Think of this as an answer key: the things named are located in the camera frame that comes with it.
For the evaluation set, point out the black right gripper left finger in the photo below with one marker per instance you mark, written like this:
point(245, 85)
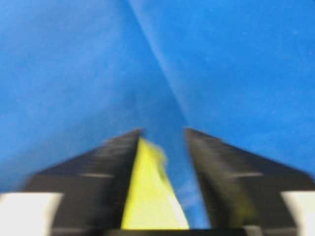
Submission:
point(94, 186)

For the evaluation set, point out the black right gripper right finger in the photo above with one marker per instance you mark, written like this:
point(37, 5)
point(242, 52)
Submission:
point(250, 194)

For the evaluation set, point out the yellow-green microfiber towel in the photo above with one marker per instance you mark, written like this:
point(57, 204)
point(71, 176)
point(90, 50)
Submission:
point(151, 203)

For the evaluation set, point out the blue table cloth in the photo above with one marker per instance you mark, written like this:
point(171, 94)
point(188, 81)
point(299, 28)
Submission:
point(74, 73)

